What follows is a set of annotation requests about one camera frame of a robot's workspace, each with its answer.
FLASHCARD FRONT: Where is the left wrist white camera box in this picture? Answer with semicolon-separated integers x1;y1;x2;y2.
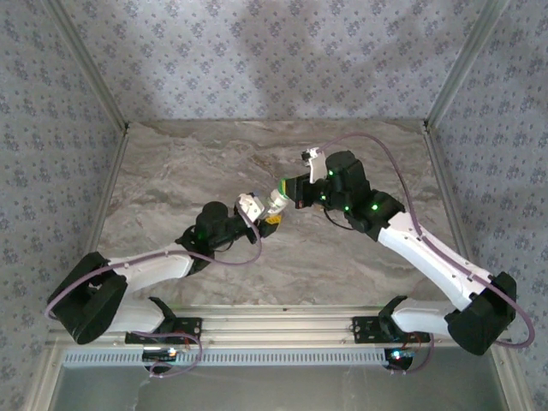
234;192;265;224

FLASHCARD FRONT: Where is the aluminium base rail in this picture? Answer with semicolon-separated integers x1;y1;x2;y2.
45;304;514;348

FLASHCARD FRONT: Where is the white pill bottle green cap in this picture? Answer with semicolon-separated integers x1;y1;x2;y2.
265;177;296;217

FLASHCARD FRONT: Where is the grey slotted cable duct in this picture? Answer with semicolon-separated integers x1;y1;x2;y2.
62;347;389;368

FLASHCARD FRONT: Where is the aluminium frame post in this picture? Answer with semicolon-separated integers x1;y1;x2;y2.
42;0;130;132
422;0;510;130

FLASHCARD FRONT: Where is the grey metal panel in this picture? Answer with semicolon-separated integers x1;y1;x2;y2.
45;363;513;411

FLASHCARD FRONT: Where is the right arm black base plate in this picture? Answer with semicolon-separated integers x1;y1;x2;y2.
351;315;432;345

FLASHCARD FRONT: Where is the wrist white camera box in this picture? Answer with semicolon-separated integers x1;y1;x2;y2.
301;146;330;184
234;192;265;224

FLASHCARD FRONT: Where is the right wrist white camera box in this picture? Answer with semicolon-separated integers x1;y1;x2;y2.
301;146;330;184

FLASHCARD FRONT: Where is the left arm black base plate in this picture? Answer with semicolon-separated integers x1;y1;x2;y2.
124;316;203;346

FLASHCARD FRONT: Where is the aluminium table side rail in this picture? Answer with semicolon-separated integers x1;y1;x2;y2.
421;123;490;313
63;123;130;316

